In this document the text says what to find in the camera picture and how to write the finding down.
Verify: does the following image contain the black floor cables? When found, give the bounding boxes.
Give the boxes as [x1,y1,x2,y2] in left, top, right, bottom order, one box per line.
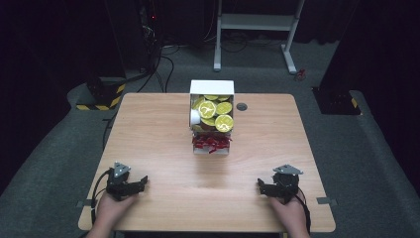
[125,39,181,94]

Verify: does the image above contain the dark equipment rack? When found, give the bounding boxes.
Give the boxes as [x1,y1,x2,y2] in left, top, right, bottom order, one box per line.
[138,0,163,68]

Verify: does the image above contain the white cardboard box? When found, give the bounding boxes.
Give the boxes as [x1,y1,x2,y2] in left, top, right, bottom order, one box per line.
[188,79,236,156]

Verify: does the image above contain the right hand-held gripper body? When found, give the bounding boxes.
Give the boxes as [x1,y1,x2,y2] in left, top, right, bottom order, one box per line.
[270,164,304,204]

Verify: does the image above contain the black cable beside table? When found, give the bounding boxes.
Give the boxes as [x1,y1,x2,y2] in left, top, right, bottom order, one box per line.
[101,111,119,151]

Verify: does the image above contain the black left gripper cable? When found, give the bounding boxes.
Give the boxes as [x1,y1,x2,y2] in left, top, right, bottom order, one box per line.
[90,169,115,226]

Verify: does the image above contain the black yellow striped stand base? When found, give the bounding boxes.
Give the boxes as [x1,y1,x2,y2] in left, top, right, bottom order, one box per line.
[75,76,127,112]

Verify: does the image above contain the dark stand base yellow mark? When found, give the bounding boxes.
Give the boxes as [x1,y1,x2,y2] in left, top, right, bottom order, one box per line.
[311,86,363,116]

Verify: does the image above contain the white metal stand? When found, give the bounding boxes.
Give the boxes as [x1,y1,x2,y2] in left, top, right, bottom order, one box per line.
[213,0,305,75]

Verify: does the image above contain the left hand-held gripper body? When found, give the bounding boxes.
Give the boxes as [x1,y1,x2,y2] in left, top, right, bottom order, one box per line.
[105,161,141,202]

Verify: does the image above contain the person's right hand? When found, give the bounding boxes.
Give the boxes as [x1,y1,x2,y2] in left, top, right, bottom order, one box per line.
[268,193,310,234]

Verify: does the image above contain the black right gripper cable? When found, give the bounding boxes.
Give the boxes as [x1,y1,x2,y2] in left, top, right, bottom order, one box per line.
[292,186,312,234]

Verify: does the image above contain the person's left hand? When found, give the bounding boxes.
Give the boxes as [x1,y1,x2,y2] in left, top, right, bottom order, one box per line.
[94,191,140,233]

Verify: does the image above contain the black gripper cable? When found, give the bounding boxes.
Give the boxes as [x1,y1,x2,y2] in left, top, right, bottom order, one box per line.
[90,169,115,226]
[292,186,312,234]

